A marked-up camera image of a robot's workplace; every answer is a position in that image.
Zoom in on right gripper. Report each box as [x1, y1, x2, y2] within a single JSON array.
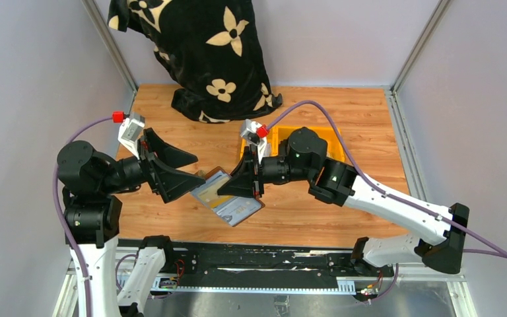
[[218, 145, 314, 199]]

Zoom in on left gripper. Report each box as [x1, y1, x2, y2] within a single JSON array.
[[100, 126, 205, 199]]

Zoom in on white grey card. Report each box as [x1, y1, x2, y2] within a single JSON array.
[[214, 197, 265, 227]]

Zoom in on brown leather card holder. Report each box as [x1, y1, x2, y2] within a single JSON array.
[[189, 165, 266, 228]]

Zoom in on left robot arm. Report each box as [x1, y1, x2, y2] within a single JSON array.
[[56, 128, 205, 316]]

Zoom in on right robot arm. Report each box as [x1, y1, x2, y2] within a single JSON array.
[[217, 127, 469, 276]]

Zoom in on middle yellow bin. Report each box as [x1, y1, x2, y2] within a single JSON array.
[[271, 125, 301, 154]]

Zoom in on right yellow bin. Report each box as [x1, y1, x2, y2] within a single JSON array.
[[310, 127, 346, 162]]

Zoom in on black floral blanket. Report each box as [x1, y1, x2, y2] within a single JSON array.
[[107, 1, 283, 124]]

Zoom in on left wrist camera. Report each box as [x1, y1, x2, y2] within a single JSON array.
[[118, 112, 145, 159]]

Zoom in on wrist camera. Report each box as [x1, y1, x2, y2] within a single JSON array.
[[240, 119, 271, 163], [118, 112, 145, 159]]

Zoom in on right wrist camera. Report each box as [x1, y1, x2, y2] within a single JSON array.
[[240, 119, 271, 163]]

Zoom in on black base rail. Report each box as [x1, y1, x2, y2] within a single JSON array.
[[129, 239, 395, 295]]

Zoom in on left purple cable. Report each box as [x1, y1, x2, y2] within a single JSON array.
[[52, 112, 125, 317]]

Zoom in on purple cable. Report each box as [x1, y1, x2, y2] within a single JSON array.
[[52, 112, 125, 317], [255, 100, 507, 270]]

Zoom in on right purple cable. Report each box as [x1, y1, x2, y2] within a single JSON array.
[[255, 100, 507, 270]]

